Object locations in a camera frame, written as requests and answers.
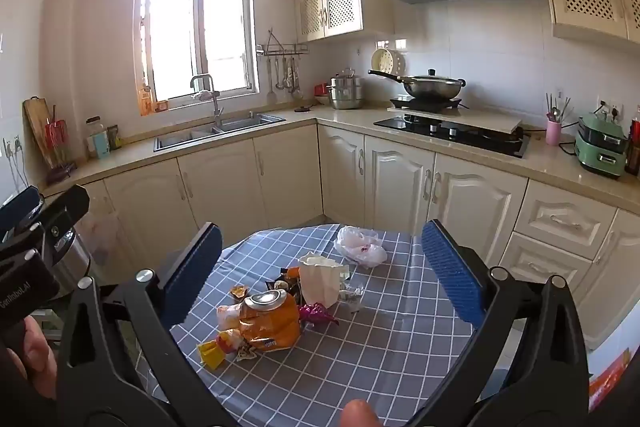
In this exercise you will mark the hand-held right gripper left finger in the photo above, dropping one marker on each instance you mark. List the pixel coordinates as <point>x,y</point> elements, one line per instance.
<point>192,272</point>

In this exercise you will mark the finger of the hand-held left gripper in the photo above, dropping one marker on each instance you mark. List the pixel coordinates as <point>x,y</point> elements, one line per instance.
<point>17,212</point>
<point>65,207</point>

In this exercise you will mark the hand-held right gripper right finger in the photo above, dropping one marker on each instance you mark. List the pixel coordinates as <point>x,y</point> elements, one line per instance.
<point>452,272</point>

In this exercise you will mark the crushed orange soda can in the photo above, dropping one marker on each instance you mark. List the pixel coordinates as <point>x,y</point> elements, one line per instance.
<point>270,324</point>

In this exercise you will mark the dark foil wrapper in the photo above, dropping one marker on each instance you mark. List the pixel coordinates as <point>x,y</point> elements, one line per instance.
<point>287,279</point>

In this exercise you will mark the person's left hand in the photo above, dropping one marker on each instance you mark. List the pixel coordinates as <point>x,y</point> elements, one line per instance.
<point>40,357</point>

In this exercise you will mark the person's right hand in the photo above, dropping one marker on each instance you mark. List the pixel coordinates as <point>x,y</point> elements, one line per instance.
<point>357,414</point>

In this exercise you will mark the small orange wrapper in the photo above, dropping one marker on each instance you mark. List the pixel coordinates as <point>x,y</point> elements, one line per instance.
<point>239,291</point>

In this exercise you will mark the stainless steel bin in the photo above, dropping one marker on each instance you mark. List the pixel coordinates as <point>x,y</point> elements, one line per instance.
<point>70,257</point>

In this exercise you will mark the peach snack packet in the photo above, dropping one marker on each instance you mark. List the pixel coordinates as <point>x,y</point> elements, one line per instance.
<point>227,314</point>

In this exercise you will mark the blue white container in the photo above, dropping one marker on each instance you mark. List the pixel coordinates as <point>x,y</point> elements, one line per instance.
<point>100,146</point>

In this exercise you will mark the red knife rack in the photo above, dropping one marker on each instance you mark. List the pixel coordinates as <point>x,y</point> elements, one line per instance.
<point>55,134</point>

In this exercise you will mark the yellow wrapper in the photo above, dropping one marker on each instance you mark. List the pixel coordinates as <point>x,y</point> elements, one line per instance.
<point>212,353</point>

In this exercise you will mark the wooden cutting board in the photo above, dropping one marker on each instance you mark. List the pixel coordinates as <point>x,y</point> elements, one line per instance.
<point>37,127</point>

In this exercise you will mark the glass jar with lid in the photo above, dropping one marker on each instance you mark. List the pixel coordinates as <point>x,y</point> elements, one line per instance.
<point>94,124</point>

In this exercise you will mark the cream cabinet drawer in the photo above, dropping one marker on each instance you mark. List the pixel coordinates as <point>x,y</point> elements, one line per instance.
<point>567,219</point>
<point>542,264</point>

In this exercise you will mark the white plastic bag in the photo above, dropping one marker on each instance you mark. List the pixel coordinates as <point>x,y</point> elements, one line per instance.
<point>360,247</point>

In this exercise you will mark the silver wrapper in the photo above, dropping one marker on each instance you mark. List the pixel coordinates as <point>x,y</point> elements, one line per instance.
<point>352,294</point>

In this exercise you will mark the cream lower cabinets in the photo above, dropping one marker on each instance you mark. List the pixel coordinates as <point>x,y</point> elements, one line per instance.
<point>390,187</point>

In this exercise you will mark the white paper bag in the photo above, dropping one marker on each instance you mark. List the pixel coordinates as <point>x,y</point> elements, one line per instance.
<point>320,279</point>

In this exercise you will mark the purple foil wrapper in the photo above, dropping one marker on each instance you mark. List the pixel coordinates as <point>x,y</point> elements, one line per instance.
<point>315,314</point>

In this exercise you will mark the black gas stove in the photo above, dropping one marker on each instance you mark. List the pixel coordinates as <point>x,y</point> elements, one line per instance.
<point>450,136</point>

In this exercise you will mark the steel double sink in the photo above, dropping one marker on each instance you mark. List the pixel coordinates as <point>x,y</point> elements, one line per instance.
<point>220,132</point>

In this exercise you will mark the pink utensil holder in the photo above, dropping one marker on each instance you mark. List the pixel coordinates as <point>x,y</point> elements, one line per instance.
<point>556,107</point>
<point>553,132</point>

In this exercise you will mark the chrome faucet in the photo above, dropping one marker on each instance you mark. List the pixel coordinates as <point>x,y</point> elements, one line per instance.
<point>207,92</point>

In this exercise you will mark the steel wok with lid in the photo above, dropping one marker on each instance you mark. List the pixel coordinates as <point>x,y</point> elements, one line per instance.
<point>425,87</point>

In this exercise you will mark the orange printed carton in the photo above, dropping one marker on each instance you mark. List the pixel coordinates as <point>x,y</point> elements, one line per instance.
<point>607,377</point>

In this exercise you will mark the green electric cooker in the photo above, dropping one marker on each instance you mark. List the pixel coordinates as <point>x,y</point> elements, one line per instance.
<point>600,147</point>

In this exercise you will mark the steel steamer pot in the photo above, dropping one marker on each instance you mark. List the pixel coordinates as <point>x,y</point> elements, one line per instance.
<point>345,92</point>

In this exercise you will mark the kitchen window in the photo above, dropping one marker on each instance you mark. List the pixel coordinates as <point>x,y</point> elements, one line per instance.
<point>172,22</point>

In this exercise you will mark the row of hanging utensils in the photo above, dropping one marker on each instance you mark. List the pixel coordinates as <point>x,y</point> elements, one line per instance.
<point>282,77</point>

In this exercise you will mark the cream colander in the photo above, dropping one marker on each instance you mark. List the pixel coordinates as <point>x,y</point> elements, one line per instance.
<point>387,62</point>

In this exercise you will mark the red cap sauce bottle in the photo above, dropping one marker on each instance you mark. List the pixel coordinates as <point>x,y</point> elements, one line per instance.
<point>634,147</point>

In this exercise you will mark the red container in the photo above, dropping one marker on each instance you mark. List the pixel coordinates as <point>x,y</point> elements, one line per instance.
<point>320,91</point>

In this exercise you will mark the small lattice door cabinet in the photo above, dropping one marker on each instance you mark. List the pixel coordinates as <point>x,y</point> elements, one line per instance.
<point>327,9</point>

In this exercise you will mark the white wall outlet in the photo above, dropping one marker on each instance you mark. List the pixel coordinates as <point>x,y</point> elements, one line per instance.
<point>610,109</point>
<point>12,147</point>

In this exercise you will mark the metal wall utensil rack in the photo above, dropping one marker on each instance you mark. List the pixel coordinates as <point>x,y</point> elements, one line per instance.
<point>280,49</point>

